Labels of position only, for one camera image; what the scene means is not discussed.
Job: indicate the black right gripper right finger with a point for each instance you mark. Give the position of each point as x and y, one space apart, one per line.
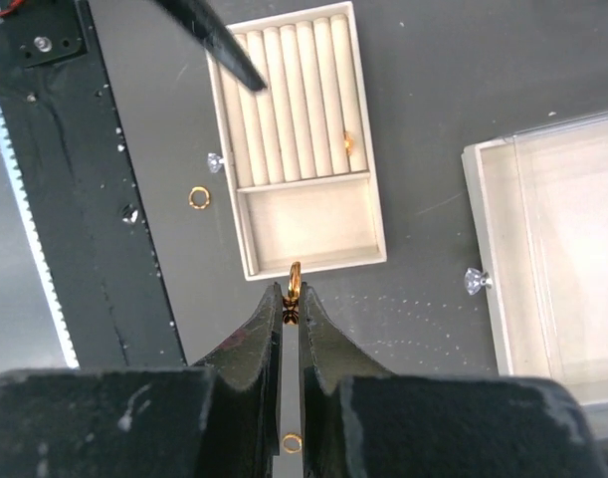
360 419

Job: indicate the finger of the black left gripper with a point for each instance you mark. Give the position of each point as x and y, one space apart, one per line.
201 22

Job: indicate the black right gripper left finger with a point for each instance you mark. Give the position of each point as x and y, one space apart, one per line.
215 418

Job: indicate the beige ring slot tray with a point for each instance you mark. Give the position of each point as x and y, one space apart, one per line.
298 156

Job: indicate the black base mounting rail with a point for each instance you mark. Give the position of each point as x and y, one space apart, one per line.
94 294

